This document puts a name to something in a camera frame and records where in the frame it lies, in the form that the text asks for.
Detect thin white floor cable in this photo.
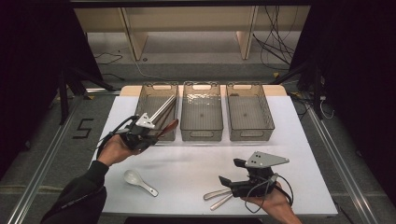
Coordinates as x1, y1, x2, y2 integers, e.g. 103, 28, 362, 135
134, 59, 163, 80

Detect short aluminium rail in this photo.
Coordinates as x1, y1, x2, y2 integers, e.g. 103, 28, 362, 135
85, 88, 122, 96

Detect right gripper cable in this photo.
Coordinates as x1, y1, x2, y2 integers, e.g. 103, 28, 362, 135
244, 174, 294, 215

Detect brown spoon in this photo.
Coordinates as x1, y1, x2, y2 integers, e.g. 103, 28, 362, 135
156, 119, 180, 139

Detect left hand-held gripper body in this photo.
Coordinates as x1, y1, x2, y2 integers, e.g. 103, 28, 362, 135
120, 112, 160, 154

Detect thin black floor cable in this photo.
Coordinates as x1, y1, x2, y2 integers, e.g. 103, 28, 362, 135
94, 50, 124, 66

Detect black curtain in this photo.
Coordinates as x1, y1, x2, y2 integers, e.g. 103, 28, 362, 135
288, 0, 396, 206
0, 0, 106, 178

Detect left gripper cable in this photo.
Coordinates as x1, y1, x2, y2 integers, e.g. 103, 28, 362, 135
94, 115, 139, 160

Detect person's left hand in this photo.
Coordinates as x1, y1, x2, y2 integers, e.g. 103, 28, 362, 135
96, 133, 148, 167

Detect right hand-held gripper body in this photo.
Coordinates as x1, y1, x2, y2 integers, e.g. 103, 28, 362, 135
230, 150, 290, 199

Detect black metal stand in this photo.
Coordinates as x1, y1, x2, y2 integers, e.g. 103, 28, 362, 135
270, 59, 325, 120
57, 66, 116, 125

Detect white table cover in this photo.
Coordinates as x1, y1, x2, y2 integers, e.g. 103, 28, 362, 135
90, 95, 339, 217

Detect looped white cable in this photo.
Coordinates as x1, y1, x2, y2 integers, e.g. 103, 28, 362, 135
318, 96, 335, 120

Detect light wooden desk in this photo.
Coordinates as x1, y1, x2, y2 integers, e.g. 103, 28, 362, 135
74, 6, 312, 62

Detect black cable bundle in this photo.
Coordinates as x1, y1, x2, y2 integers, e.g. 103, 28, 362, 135
251, 6, 300, 71

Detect person's right hand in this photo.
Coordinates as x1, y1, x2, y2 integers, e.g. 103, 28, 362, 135
248, 188, 300, 220

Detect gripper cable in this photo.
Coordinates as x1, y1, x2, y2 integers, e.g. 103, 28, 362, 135
244, 174, 294, 215
94, 115, 139, 160

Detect white ceramic spoon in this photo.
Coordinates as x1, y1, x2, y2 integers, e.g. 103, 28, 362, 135
123, 169, 160, 198

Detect translucent grey plastic bin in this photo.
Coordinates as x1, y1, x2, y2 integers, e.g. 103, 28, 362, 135
130, 81, 180, 142
179, 80, 224, 142
226, 81, 276, 142

